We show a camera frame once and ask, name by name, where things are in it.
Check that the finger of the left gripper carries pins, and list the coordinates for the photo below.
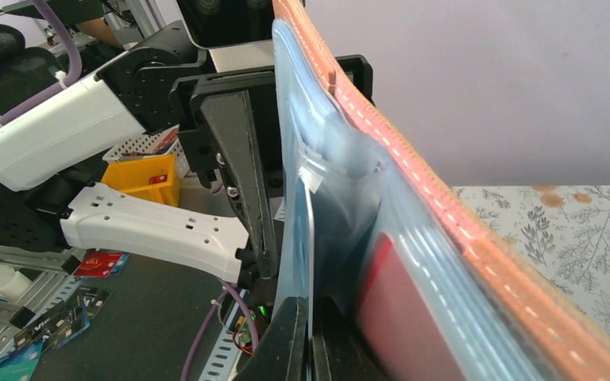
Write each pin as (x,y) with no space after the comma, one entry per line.
(247,184)

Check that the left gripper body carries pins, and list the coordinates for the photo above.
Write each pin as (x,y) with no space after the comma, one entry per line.
(199,145)

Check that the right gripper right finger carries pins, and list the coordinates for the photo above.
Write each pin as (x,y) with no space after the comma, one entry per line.
(337,350)

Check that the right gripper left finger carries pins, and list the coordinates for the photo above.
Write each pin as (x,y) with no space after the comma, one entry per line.
(281,354)

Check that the red credit card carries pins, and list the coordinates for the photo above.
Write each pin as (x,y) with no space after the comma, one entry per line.
(396,322)

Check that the blue credit card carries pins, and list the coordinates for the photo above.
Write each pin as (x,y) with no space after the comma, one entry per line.
(299,217)

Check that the teal credit card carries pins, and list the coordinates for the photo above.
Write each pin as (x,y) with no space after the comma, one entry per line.
(22,363)

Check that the red card on desk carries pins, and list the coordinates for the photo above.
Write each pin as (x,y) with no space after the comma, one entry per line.
(101,264)

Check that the dark cards on desk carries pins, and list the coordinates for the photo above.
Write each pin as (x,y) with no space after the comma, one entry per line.
(65,320)

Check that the yellow plastic bin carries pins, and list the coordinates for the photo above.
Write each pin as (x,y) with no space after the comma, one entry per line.
(153,179)

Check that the white mesh basket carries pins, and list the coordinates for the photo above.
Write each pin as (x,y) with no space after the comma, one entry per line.
(146,146)

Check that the floral table mat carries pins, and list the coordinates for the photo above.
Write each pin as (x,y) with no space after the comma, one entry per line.
(563,230)

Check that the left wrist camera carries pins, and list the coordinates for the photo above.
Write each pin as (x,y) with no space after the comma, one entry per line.
(236,33)

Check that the aluminium rail frame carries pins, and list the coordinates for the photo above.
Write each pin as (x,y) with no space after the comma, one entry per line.
(30,284)

